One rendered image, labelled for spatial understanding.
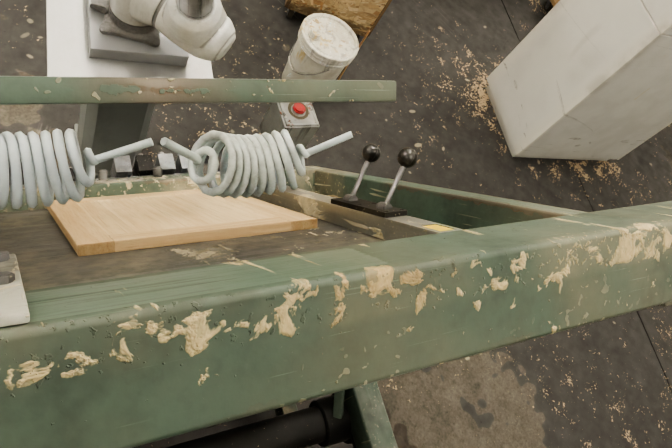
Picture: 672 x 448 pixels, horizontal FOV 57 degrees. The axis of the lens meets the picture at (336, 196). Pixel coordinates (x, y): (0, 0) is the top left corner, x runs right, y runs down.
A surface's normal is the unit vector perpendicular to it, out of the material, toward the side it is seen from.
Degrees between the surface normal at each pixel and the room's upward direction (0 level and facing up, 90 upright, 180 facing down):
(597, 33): 90
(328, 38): 0
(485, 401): 0
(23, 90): 35
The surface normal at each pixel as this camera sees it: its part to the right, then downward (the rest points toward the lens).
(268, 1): 0.40, -0.47
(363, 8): -0.05, 0.84
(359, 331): 0.49, 0.12
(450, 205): -0.87, 0.08
